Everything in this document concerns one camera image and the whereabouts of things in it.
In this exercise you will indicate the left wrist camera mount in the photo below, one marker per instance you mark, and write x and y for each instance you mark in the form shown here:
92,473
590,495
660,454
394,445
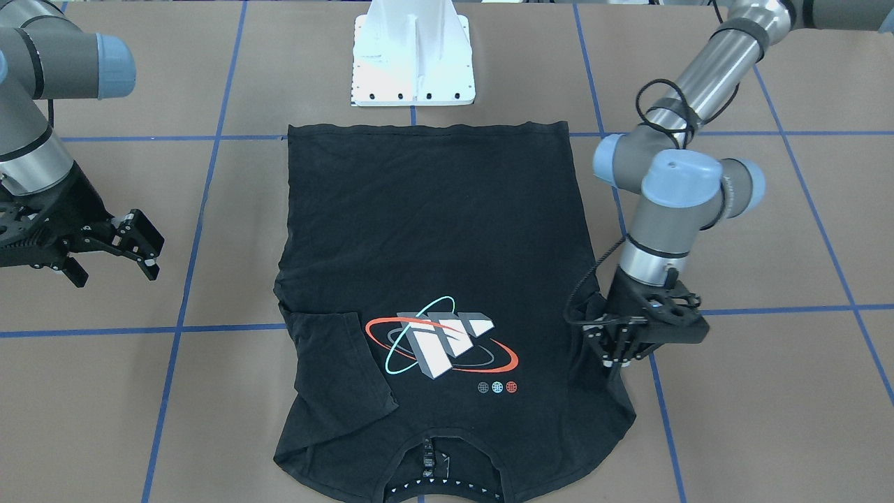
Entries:
673,315

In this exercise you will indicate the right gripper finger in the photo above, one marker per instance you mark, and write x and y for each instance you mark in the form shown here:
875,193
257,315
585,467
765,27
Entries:
131,236
72,270

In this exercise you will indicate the white pedestal column base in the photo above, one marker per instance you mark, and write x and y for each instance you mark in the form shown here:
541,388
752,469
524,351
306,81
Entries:
412,53

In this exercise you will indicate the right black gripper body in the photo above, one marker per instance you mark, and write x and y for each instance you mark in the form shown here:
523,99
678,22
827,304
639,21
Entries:
78,200

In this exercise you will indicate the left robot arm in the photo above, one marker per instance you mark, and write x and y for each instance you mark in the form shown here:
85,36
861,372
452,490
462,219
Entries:
683,192

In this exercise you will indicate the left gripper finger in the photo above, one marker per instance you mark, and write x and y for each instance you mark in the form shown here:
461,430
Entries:
617,345

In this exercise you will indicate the black graphic t-shirt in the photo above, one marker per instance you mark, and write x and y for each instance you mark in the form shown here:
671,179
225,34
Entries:
432,283

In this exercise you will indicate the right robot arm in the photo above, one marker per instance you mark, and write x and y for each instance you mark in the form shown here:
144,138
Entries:
46,57

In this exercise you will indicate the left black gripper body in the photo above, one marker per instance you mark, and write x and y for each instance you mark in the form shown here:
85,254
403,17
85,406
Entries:
620,296

